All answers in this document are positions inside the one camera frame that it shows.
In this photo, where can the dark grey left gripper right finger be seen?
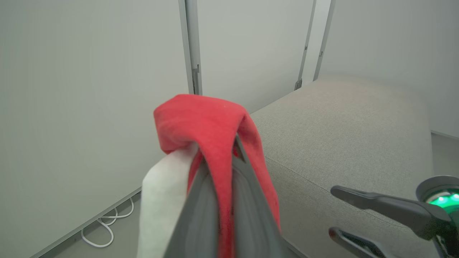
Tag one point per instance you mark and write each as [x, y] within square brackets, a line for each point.
[247, 215]

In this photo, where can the red garment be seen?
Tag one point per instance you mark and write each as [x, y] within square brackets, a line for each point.
[200, 118]

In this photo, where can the white partition panel grey frame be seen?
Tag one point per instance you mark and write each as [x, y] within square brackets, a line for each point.
[89, 89]
[251, 46]
[391, 39]

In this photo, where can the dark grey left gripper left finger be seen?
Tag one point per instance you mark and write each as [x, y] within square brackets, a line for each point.
[199, 222]

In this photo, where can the grey fabric sofa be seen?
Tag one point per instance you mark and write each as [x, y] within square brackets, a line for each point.
[344, 136]

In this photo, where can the white fleece cloth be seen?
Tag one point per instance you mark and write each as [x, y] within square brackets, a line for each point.
[161, 200]

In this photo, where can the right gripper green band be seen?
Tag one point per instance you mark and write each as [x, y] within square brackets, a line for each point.
[448, 200]

